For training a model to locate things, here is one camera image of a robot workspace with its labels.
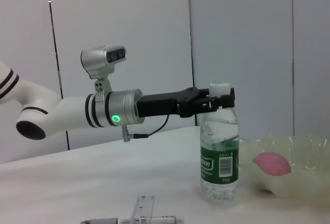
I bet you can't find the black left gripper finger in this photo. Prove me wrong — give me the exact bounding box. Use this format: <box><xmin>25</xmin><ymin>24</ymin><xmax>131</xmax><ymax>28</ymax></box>
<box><xmin>194</xmin><ymin>87</ymin><xmax>210</xmax><ymax>98</ymax></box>
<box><xmin>195</xmin><ymin>92</ymin><xmax>236</xmax><ymax>114</ymax></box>

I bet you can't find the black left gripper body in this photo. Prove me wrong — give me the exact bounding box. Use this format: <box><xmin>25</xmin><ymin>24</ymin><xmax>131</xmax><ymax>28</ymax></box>
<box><xmin>136</xmin><ymin>87</ymin><xmax>207</xmax><ymax>119</ymax></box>

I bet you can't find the clear water bottle green label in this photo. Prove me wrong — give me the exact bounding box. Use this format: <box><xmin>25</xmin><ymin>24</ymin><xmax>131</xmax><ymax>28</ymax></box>
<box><xmin>200</xmin><ymin>81</ymin><xmax>241</xmax><ymax>204</ymax></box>

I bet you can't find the pink peach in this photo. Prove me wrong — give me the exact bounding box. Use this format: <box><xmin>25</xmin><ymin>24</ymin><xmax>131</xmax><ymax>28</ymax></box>
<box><xmin>252</xmin><ymin>151</ymin><xmax>292</xmax><ymax>177</ymax></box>

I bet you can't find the green glass fruit bowl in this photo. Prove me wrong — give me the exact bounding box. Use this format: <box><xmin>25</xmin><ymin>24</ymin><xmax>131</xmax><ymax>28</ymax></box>
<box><xmin>238</xmin><ymin>134</ymin><xmax>330</xmax><ymax>199</ymax></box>

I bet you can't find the transparent plastic ruler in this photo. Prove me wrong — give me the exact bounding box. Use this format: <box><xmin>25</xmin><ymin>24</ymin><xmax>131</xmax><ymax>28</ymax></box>
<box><xmin>128</xmin><ymin>195</ymin><xmax>157</xmax><ymax>224</ymax></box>

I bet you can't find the silver pen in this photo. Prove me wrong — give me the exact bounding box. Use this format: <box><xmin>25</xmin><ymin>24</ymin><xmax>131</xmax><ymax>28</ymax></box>
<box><xmin>79</xmin><ymin>215</ymin><xmax>185</xmax><ymax>224</ymax></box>

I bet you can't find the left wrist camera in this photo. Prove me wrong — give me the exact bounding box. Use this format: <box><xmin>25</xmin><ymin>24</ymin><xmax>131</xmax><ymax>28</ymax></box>
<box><xmin>80</xmin><ymin>45</ymin><xmax>127</xmax><ymax>103</ymax></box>

